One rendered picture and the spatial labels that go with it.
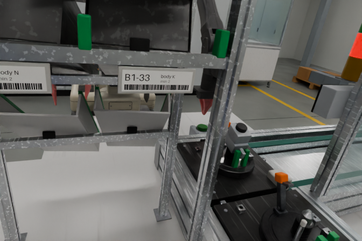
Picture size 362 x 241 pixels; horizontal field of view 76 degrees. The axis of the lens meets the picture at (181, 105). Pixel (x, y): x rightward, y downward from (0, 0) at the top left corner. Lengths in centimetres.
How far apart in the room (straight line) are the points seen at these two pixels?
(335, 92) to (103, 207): 62
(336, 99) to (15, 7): 59
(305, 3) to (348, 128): 1090
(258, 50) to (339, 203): 448
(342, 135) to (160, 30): 50
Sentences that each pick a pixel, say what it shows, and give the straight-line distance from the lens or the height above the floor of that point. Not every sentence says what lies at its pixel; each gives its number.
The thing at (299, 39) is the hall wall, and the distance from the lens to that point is 1161.
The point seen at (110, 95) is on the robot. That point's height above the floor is 89.
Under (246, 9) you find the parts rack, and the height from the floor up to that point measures 137.
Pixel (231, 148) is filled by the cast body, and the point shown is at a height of 104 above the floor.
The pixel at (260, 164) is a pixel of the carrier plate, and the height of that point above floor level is 97.
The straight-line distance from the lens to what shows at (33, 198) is 75.
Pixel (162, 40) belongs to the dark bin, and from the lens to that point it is 30.
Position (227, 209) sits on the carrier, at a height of 97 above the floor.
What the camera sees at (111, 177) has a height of 86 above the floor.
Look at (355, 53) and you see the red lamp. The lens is 63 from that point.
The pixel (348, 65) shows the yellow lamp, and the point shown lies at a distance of 64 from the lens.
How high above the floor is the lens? 136
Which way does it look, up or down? 22 degrees down
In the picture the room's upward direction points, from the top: 8 degrees clockwise
